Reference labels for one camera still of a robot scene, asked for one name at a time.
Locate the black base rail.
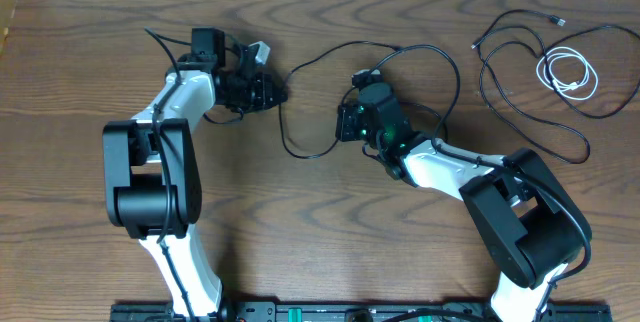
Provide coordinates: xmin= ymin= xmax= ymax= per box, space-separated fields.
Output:
xmin=109 ymin=301 xmax=613 ymax=322

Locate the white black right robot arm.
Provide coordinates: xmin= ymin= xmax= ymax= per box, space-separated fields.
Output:
xmin=336 ymin=82 xmax=592 ymax=321

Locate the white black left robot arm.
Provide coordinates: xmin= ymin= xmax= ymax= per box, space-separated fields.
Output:
xmin=102 ymin=27 xmax=287 ymax=321

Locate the black white braided cable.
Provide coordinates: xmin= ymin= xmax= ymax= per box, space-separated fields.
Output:
xmin=470 ymin=8 xmax=640 ymax=166

